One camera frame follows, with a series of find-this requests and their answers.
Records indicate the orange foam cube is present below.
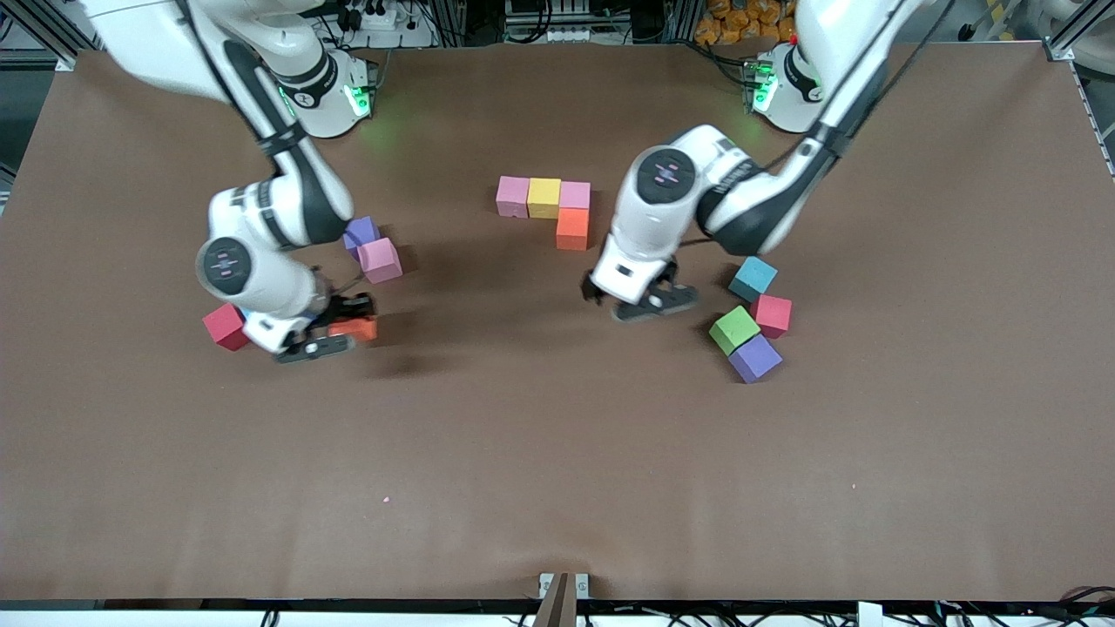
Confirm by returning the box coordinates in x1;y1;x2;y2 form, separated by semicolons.
556;207;591;252
328;313;379;343

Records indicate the red foam cube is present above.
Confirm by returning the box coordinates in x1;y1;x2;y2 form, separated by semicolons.
751;294;794;339
203;302;251;352

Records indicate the purple foam cube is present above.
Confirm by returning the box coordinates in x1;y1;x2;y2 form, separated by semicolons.
728;334;783;385
342;215;382;255

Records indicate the green foam cube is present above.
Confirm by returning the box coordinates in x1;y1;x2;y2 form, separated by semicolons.
708;305;761;356

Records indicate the yellow foam cube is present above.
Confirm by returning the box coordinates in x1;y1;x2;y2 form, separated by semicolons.
527;177;563;219

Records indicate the bag of orange items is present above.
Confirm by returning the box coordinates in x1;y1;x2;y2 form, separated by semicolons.
694;0;801;44

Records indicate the silver mount bracket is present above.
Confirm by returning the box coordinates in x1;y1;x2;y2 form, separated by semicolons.
533;571;591;627

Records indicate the black floor cable bundle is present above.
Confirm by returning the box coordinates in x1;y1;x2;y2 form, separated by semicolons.
932;585;1115;626

